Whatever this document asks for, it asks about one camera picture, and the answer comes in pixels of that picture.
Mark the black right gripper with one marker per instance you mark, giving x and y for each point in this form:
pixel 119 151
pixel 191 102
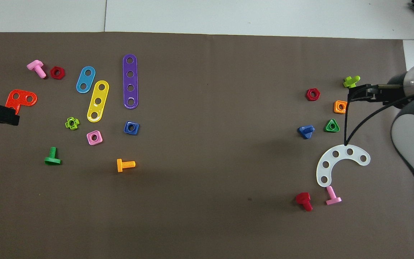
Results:
pixel 394 96

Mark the blue plastic screw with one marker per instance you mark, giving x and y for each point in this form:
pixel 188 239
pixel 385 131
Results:
pixel 304 131

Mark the blue square plastic nut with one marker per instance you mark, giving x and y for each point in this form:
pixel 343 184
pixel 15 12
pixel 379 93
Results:
pixel 127 131

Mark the lime plastic bolt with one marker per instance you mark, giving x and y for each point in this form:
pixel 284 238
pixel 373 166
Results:
pixel 350 82

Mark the orange three-hole angled plate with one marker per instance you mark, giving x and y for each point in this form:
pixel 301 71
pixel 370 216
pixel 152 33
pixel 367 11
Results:
pixel 15 96

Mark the orange square plastic nut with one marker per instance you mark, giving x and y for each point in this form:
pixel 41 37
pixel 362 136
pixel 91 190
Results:
pixel 336 111

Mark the green triangular plastic nut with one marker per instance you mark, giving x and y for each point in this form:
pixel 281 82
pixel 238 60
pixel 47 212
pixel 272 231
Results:
pixel 327 129

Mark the red hexagonal plastic nut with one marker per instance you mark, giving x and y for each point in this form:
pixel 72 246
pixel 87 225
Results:
pixel 53 70
pixel 308 94

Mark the pink plastic bolt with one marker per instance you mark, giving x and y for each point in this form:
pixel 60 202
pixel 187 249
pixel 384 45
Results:
pixel 34 65
pixel 332 200

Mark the green plastic bolt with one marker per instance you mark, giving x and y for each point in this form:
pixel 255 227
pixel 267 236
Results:
pixel 52 160

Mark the lime cross-shaped nut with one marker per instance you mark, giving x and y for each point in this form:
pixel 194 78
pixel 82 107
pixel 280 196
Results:
pixel 77 123

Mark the white curved five-hole plate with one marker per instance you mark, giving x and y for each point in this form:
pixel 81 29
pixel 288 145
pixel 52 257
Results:
pixel 330 159

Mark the blue two-hole plate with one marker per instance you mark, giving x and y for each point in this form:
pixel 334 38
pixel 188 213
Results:
pixel 85 80

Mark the yellow three-hole plate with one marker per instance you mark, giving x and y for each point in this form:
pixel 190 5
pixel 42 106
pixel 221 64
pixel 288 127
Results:
pixel 100 94

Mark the pink square plastic nut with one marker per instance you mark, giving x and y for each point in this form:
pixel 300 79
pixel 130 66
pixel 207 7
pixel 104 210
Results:
pixel 99 141

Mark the red plastic bolt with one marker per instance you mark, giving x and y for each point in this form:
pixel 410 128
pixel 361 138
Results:
pixel 303 198

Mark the orange plastic bolt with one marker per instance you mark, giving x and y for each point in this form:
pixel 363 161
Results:
pixel 120 165

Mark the purple four-hole plate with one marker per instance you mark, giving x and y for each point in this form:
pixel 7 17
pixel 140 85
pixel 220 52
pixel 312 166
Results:
pixel 130 81

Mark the brown table mat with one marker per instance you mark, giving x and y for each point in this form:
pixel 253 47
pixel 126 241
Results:
pixel 207 201

